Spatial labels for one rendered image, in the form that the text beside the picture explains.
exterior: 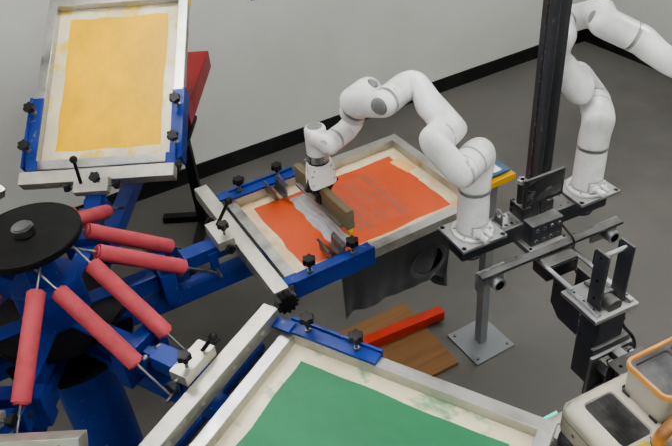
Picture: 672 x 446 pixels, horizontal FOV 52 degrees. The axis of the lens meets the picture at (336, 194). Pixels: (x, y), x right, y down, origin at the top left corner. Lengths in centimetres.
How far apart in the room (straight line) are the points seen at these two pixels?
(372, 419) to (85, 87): 176
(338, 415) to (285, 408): 14
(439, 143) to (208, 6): 258
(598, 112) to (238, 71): 273
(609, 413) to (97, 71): 220
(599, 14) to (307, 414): 134
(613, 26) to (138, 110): 173
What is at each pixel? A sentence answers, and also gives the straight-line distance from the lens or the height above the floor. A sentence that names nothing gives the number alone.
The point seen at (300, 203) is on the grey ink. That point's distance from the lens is 260.
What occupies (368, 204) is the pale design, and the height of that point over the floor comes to 96.
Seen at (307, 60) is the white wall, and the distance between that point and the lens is 463.
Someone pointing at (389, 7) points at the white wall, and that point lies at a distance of 486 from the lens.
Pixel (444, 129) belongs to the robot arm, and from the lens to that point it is 190.
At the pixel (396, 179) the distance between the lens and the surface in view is 269.
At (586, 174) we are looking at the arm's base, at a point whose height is 122.
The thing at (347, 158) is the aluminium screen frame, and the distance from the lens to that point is 278.
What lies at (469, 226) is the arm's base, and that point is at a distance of 208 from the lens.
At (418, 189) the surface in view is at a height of 96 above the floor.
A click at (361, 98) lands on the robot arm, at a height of 156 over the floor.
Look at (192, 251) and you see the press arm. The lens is 233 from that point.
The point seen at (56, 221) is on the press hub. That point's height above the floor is 132.
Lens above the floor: 247
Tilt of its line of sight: 35 degrees down
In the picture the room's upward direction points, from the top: 5 degrees counter-clockwise
